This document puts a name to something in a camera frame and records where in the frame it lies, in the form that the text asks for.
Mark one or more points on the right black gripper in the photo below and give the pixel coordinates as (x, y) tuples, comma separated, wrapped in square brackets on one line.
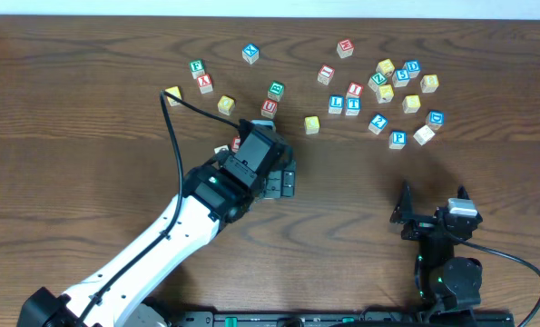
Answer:
[(427, 219)]

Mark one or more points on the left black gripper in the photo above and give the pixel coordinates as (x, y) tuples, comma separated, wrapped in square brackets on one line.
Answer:
[(279, 183)]

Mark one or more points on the blue P block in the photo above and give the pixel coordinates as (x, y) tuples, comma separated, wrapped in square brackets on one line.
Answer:
[(397, 140)]

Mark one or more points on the yellow S block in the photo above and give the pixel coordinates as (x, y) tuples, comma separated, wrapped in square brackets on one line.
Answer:
[(411, 104)]

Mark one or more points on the red i block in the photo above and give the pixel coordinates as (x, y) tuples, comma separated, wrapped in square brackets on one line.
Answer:
[(325, 74), (355, 90)]

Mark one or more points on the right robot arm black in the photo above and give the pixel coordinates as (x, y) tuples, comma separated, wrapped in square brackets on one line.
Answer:
[(446, 283)]

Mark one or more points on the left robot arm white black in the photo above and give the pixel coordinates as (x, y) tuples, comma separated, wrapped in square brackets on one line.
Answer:
[(213, 195)]

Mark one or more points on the red A block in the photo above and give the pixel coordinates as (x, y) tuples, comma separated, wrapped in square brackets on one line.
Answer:
[(235, 144)]

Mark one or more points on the yellow O block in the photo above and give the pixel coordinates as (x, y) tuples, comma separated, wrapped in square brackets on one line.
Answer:
[(311, 125)]

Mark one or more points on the plain wood block red 3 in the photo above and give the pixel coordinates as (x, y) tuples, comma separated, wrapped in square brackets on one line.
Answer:
[(423, 135)]

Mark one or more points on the white picture block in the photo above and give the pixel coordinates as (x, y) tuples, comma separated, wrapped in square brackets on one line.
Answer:
[(223, 148)]

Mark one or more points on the red U block upper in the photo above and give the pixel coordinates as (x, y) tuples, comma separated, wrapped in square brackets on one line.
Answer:
[(269, 108)]

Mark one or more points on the blue D block lower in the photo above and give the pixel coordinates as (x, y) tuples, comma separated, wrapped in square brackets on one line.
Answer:
[(435, 120)]

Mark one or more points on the blue d block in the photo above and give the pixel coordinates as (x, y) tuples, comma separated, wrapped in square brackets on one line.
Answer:
[(413, 68), (435, 120)]

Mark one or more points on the green B block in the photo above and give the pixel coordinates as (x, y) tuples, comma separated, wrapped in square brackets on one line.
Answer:
[(276, 91)]

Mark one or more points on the yellow block lower middle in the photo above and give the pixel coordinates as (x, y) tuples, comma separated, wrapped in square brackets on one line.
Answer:
[(226, 105)]

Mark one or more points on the blue 2 block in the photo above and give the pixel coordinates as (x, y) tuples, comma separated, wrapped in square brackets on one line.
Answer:
[(377, 124)]

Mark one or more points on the blue L block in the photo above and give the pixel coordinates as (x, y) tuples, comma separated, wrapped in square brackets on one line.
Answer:
[(336, 104)]

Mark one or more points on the blue T block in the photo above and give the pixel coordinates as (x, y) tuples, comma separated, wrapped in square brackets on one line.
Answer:
[(353, 106)]

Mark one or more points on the yellow block hammer picture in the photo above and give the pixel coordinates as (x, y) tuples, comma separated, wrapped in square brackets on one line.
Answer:
[(384, 94)]

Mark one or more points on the yellow 8 block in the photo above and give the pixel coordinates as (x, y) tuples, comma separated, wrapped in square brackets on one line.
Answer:
[(429, 83)]

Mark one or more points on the red Y block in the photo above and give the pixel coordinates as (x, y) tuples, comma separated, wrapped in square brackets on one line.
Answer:
[(205, 83)]

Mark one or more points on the blue 5 block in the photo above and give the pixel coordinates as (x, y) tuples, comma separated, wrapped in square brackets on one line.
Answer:
[(400, 78)]

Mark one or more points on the blue X block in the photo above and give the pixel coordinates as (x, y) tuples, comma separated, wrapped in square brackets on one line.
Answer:
[(250, 53)]

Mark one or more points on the green Z block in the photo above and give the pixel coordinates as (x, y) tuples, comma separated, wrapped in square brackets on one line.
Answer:
[(376, 80)]

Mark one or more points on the blue D block upper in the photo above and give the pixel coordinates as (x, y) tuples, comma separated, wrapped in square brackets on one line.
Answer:
[(413, 68)]

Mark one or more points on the yellow block left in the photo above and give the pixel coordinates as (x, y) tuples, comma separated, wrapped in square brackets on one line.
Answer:
[(173, 94)]

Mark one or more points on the yellow block top cluster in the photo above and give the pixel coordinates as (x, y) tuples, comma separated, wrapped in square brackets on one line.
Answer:
[(386, 67)]

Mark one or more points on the green F block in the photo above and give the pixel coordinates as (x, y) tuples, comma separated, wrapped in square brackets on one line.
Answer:
[(197, 68)]

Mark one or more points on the red H block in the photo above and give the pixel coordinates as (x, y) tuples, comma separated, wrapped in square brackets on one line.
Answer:
[(345, 48)]

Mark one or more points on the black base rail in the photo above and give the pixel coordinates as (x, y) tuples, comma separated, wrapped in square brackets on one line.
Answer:
[(324, 319)]

